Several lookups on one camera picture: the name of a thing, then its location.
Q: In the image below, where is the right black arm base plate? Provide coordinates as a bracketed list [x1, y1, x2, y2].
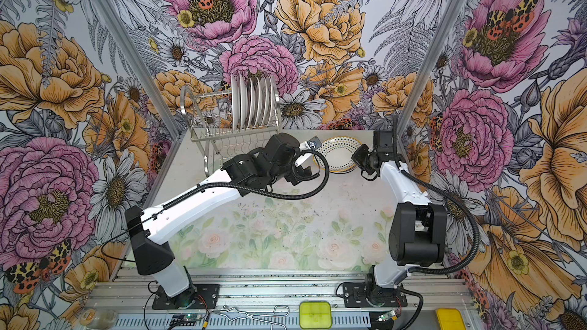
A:
[336, 282, 408, 308]

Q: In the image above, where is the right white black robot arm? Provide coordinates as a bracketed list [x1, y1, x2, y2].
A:
[353, 131, 447, 306]

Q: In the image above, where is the white plate row middle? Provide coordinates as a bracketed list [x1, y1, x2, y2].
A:
[249, 76, 264, 128]

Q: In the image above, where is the red floral pattern plate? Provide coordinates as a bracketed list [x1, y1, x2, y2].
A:
[230, 74, 241, 131]

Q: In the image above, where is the red dotted rim plate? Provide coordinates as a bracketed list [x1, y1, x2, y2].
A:
[239, 74, 250, 130]

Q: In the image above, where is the small green circuit board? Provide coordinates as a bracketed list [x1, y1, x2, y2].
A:
[170, 313, 203, 326]

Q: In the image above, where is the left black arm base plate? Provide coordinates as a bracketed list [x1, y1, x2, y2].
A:
[152, 284, 220, 310]

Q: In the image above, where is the green square lid box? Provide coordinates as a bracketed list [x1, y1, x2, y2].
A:
[299, 301, 333, 330]

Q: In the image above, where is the yellow rimmed white plate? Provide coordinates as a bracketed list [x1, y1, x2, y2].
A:
[317, 136, 362, 174]

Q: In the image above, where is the chrome wire dish rack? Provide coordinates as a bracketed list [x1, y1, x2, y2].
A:
[180, 86, 282, 177]

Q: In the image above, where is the right black corrugated cable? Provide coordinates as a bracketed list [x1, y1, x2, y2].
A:
[391, 114, 481, 330]

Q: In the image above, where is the yellow box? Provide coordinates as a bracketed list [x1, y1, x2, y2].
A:
[436, 308, 467, 330]

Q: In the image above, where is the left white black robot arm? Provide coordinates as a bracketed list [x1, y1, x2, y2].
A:
[125, 133, 330, 307]

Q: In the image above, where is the bent metal wire hook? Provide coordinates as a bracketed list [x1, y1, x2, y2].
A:
[213, 305, 290, 329]

